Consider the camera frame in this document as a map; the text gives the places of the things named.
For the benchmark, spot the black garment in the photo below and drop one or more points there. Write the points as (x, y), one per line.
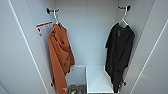
(119, 53)

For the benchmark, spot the white clothes hanger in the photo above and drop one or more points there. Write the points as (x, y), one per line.
(56, 20)
(124, 21)

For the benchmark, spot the white wardrobe door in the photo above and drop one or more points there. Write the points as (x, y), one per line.
(16, 43)
(153, 50)

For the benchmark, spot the white wardrobe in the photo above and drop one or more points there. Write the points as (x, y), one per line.
(88, 33)

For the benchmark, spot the orange garment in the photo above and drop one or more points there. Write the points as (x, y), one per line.
(60, 53)

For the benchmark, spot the white inner box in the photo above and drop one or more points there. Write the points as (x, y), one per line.
(78, 74)
(98, 80)

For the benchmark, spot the bin with balls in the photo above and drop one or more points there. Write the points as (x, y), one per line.
(77, 90)

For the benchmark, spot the dark door hinge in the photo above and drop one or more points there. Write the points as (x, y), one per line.
(123, 82)
(52, 83)

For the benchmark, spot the black wall hook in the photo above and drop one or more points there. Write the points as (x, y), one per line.
(124, 7)
(52, 10)

